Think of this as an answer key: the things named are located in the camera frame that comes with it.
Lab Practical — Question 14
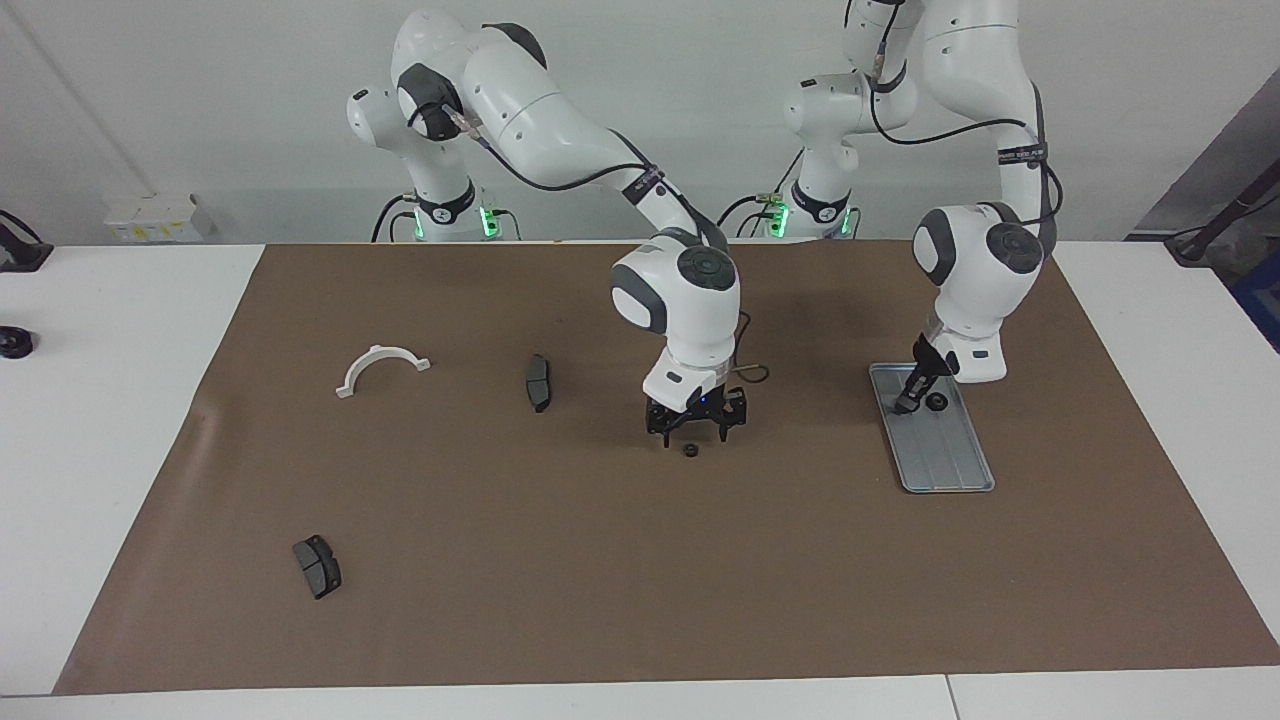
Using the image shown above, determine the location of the black right base cable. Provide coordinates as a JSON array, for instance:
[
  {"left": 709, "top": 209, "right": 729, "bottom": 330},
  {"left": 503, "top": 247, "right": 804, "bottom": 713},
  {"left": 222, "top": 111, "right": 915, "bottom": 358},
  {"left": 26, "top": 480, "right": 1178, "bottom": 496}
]
[{"left": 372, "top": 195, "right": 416, "bottom": 241}]

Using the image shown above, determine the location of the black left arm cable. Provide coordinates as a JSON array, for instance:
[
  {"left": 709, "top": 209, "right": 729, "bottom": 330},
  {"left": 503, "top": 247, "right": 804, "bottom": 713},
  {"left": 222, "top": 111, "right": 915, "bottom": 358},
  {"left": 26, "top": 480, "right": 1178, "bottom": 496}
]
[{"left": 845, "top": 0, "right": 1066, "bottom": 261}]

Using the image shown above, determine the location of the brown table mat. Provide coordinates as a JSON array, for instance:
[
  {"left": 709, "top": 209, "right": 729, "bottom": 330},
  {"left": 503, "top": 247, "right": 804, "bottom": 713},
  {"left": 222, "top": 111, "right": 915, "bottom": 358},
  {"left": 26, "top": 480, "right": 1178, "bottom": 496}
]
[{"left": 52, "top": 240, "right": 1280, "bottom": 696}]

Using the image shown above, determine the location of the white curved plastic bracket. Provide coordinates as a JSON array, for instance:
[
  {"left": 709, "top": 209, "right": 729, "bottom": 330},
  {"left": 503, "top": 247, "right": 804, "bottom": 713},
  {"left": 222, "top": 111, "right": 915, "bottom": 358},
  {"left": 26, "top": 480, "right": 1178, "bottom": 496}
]
[{"left": 335, "top": 344, "right": 432, "bottom": 399}]

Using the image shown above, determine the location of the black base cable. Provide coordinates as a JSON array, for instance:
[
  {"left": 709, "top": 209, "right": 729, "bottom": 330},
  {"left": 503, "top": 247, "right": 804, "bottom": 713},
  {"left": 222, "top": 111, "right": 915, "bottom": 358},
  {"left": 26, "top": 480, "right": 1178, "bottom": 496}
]
[
  {"left": 710, "top": 150, "right": 806, "bottom": 239},
  {"left": 372, "top": 195, "right": 416, "bottom": 241}
]

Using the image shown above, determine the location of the white wall socket box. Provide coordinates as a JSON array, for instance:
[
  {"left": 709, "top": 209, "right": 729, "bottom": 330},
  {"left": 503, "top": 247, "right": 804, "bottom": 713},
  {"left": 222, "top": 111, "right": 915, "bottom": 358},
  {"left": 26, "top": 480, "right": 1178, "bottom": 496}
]
[{"left": 103, "top": 193, "right": 216, "bottom": 244}]

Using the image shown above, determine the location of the wide dark grey brake pad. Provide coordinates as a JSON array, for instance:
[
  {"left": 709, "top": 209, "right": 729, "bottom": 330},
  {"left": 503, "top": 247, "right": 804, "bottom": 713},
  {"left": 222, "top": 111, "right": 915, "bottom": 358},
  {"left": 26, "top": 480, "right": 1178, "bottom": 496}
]
[{"left": 292, "top": 534, "right": 343, "bottom": 601}]

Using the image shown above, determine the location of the black stand leg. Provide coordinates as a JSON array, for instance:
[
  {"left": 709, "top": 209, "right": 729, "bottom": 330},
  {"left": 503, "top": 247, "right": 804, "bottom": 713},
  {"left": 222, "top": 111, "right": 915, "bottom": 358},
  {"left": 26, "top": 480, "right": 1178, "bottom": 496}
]
[{"left": 1165, "top": 165, "right": 1280, "bottom": 266}]

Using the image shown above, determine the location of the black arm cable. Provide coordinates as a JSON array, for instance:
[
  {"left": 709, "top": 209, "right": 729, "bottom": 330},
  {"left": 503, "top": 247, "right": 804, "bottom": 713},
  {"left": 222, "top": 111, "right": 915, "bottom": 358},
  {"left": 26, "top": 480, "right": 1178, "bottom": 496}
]
[
  {"left": 845, "top": 0, "right": 1066, "bottom": 261},
  {"left": 440, "top": 100, "right": 771, "bottom": 386}
]

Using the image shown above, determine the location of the grey metal tray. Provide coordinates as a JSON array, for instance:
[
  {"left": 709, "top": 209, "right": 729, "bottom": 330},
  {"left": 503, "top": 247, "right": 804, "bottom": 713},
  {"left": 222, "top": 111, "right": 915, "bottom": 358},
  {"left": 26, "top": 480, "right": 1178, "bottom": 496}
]
[{"left": 868, "top": 362, "right": 996, "bottom": 495}]

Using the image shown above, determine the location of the black left base cable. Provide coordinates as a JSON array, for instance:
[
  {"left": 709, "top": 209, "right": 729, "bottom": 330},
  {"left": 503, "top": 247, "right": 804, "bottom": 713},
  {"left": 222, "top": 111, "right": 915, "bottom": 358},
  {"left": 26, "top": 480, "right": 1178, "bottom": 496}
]
[{"left": 710, "top": 150, "right": 806, "bottom": 239}]

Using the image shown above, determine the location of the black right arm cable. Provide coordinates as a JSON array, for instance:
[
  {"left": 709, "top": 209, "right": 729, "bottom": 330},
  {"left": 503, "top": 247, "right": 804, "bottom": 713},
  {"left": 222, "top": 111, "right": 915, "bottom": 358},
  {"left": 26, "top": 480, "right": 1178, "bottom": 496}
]
[{"left": 440, "top": 100, "right": 771, "bottom": 386}]

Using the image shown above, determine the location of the blue box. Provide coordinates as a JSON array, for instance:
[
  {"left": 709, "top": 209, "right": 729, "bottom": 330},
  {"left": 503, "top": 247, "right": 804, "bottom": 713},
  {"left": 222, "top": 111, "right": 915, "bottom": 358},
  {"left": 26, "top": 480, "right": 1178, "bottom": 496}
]
[{"left": 1230, "top": 250, "right": 1280, "bottom": 353}]

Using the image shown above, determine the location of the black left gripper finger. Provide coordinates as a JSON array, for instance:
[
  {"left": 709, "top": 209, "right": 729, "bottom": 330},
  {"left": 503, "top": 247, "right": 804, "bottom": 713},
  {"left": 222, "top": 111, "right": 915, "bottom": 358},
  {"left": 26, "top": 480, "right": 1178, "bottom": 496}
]
[{"left": 893, "top": 368, "right": 936, "bottom": 416}]

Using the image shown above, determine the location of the black table clamp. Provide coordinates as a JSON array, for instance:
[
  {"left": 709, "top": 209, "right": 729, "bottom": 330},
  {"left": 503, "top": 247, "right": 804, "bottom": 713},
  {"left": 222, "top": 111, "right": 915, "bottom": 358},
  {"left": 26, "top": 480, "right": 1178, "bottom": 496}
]
[{"left": 0, "top": 210, "right": 53, "bottom": 273}]

